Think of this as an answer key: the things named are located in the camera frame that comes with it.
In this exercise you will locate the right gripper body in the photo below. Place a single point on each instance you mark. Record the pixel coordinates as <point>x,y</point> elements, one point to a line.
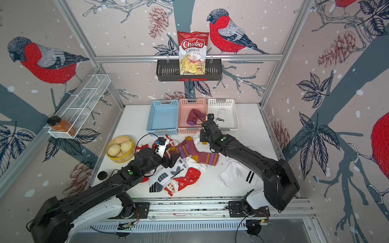
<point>203,138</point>

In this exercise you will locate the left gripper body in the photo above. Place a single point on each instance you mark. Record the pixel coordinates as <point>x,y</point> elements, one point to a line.
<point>156,162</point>

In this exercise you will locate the white sock two black stripes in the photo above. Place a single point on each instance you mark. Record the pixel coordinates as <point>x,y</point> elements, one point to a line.
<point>220,119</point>

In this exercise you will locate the purple yellow striped sock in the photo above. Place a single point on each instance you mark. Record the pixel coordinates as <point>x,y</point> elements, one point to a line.
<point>187,148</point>

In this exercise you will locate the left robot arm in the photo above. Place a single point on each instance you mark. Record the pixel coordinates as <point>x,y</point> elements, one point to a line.
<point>57,219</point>

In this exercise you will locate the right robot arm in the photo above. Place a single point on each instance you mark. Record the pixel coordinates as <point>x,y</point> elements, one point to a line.
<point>279,182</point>

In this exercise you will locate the pink plastic basket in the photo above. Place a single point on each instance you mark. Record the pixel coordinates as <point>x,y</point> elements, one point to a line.
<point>185,106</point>

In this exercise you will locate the white plastic basket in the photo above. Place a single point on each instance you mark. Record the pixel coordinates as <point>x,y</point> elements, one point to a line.
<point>225,114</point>

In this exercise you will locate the blue plastic basket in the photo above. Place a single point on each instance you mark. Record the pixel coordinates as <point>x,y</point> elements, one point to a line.
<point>163,117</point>

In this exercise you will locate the crumpled white sock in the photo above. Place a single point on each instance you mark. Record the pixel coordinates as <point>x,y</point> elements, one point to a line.
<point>196,138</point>

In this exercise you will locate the white black sport sock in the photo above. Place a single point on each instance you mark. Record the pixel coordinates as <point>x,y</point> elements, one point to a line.
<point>163,176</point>

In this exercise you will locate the yellow bamboo steamer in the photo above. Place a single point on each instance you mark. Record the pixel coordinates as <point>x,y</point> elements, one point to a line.
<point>121,149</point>

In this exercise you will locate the red santa sock upper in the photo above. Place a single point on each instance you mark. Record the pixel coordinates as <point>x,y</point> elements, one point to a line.
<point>171,141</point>

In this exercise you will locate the red santa sock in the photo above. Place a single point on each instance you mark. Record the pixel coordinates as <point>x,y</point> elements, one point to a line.
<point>178,184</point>
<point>171,141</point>

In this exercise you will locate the red santa sock lower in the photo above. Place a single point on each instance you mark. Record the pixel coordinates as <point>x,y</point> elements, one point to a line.
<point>178,184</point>

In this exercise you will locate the plain white sock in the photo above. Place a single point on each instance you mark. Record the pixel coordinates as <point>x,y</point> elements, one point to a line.
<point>234,171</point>

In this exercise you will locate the black jar lid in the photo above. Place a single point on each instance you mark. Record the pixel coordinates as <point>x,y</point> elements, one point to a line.
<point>102,175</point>

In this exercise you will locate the Chuba cassava chips bag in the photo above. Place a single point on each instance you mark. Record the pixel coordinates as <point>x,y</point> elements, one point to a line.
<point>192,52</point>

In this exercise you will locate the orange spice jar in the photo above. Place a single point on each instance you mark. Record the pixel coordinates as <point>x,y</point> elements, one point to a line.
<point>61,125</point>

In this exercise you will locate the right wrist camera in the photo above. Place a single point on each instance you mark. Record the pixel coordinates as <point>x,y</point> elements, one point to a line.
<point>210,116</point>

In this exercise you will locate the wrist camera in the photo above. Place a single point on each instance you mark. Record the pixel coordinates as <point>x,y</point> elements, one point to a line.
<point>210,116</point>
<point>162,144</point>

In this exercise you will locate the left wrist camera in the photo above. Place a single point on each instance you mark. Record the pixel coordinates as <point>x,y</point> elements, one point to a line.
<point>162,144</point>

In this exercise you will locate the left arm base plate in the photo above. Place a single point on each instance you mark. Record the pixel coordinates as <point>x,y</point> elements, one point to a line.
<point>139,210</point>

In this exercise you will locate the black wall basket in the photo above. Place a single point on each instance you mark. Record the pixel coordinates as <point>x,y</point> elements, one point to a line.
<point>168,71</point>

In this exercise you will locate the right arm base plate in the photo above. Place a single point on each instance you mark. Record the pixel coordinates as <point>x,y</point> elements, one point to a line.
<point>239,209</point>

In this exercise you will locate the white wire wall shelf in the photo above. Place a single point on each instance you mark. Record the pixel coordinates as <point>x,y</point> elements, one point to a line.
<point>81,104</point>

